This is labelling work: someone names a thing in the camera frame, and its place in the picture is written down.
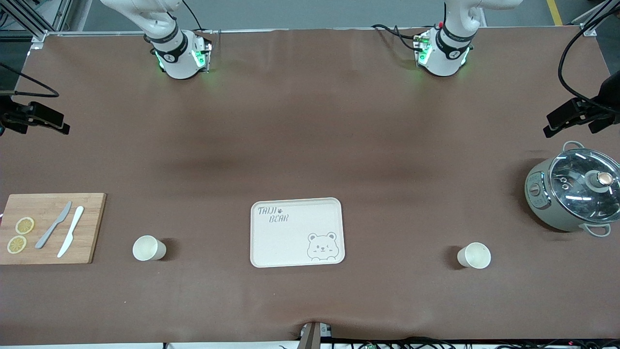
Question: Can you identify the white IKEA cup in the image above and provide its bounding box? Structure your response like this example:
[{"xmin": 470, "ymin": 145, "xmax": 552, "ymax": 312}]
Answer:
[
  {"xmin": 132, "ymin": 235, "xmax": 167, "ymax": 262},
  {"xmin": 457, "ymin": 242, "xmax": 492, "ymax": 270}
]

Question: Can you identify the cream bear print tray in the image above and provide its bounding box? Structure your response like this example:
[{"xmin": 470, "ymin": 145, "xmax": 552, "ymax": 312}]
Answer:
[{"xmin": 250, "ymin": 197, "xmax": 346, "ymax": 268}]

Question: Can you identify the grey-green electric cooking pot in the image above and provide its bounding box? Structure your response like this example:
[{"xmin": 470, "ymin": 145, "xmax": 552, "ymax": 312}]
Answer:
[{"xmin": 525, "ymin": 141, "xmax": 620, "ymax": 238}]

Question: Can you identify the grey plastic knife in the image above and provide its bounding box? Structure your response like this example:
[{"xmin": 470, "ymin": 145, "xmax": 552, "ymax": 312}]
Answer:
[{"xmin": 35, "ymin": 201, "xmax": 72, "ymax": 250}]

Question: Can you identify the white plastic knife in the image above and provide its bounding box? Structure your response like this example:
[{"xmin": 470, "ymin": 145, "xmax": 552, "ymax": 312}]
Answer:
[{"xmin": 57, "ymin": 206, "xmax": 85, "ymax": 258}]

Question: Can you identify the bamboo cutting board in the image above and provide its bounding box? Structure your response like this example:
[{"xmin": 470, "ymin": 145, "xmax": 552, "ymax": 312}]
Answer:
[{"xmin": 0, "ymin": 193, "xmax": 107, "ymax": 265}]

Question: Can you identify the brown table mat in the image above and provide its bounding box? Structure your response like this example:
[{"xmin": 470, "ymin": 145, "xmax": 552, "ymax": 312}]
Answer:
[{"xmin": 0, "ymin": 27, "xmax": 620, "ymax": 346}]

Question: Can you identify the aluminium frame extrusion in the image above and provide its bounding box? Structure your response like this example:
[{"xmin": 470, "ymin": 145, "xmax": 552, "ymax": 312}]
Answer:
[
  {"xmin": 572, "ymin": 0, "xmax": 620, "ymax": 37},
  {"xmin": 0, "ymin": 0, "xmax": 73, "ymax": 45}
]

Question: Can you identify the black right arm base cable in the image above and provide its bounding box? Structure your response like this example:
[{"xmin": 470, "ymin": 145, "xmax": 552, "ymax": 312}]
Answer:
[{"xmin": 182, "ymin": 0, "xmax": 205, "ymax": 32}]

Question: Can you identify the black arm base cable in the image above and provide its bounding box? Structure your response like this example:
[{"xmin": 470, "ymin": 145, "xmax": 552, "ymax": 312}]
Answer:
[
  {"xmin": 182, "ymin": 0, "xmax": 205, "ymax": 32},
  {"xmin": 372, "ymin": 23, "xmax": 423, "ymax": 51}
]

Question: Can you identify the black left arm base cable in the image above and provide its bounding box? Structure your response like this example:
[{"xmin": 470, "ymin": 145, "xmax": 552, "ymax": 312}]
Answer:
[{"xmin": 372, "ymin": 23, "xmax": 423, "ymax": 51}]

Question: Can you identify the grey camera stand bracket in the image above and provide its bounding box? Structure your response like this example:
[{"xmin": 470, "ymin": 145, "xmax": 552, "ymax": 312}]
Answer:
[{"xmin": 299, "ymin": 321, "xmax": 333, "ymax": 349}]

